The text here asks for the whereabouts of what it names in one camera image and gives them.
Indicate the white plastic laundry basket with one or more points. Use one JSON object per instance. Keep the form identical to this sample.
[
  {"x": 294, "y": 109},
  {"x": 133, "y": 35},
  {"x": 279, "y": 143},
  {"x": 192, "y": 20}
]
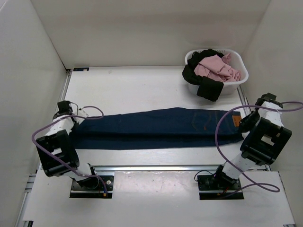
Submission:
[{"x": 236, "y": 63}]

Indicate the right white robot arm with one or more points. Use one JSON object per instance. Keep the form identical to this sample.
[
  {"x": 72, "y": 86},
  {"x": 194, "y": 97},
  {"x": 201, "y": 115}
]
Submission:
[{"x": 266, "y": 138}]

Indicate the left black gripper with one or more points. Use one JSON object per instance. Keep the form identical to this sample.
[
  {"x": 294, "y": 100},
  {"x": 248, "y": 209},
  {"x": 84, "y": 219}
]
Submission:
[{"x": 76, "y": 125}]

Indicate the pink garment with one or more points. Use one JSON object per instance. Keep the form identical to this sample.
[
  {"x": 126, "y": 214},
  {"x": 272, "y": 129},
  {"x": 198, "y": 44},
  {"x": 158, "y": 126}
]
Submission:
[{"x": 218, "y": 69}]

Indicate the black garment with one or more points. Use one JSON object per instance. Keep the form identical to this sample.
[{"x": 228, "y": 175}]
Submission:
[{"x": 207, "y": 87}]

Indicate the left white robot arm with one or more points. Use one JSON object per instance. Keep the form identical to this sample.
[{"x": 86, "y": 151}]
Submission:
[{"x": 58, "y": 143}]

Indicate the blue label sticker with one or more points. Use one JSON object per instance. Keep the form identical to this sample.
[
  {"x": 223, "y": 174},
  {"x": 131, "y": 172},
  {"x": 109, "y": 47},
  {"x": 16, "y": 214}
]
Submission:
[{"x": 81, "y": 69}]

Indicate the dark blue denim trousers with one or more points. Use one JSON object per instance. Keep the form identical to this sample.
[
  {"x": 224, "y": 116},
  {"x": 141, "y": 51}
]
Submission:
[{"x": 157, "y": 129}]

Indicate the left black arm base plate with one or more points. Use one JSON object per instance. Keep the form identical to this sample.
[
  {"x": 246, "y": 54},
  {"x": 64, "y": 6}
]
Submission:
[{"x": 107, "y": 186}]

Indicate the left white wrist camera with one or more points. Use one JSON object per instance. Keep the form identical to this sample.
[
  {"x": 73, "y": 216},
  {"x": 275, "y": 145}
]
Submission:
[{"x": 81, "y": 114}]

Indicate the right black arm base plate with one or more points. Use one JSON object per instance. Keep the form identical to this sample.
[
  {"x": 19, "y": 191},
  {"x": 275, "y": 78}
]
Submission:
[{"x": 211, "y": 189}]

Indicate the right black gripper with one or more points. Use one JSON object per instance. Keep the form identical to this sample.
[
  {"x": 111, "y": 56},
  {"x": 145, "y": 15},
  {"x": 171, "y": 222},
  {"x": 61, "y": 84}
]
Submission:
[{"x": 244, "y": 126}]

